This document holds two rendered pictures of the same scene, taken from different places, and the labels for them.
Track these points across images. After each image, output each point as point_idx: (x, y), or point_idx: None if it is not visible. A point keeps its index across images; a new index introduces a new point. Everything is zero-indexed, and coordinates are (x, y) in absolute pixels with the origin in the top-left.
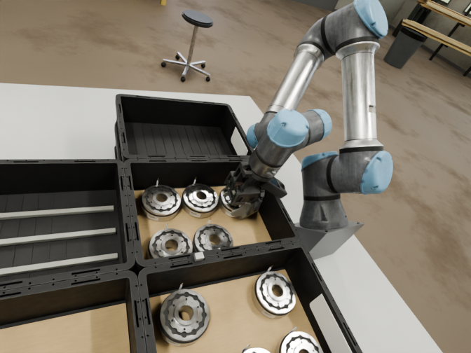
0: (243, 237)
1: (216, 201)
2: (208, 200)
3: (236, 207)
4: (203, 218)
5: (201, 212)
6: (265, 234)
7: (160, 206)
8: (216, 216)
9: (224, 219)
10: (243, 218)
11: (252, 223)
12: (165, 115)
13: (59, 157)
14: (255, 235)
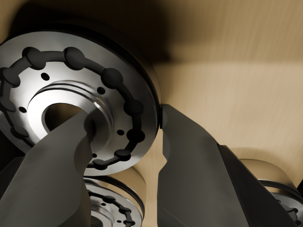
0: (244, 111)
1: (103, 190)
2: (102, 208)
3: (130, 135)
4: (149, 188)
5: (143, 219)
6: (285, 0)
7: None
8: (142, 162)
9: (158, 146)
10: (165, 82)
11: (195, 46)
12: None
13: None
14: (261, 60)
